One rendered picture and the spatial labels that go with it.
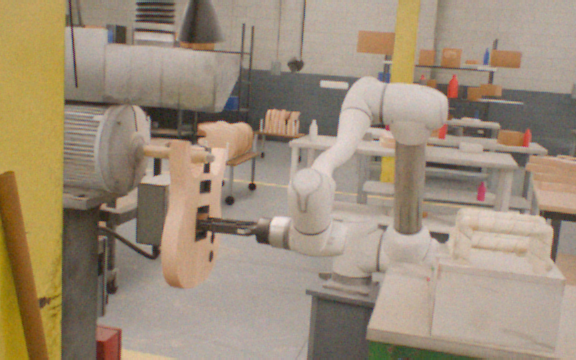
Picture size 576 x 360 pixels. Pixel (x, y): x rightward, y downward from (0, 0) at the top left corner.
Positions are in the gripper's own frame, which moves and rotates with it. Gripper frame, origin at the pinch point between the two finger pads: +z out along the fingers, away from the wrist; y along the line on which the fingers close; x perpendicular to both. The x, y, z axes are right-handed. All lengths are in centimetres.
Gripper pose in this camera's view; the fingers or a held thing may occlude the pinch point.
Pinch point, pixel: (203, 223)
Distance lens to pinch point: 186.5
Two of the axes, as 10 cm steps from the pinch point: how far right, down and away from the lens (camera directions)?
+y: 2.3, -0.4, 9.7
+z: -9.7, -1.0, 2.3
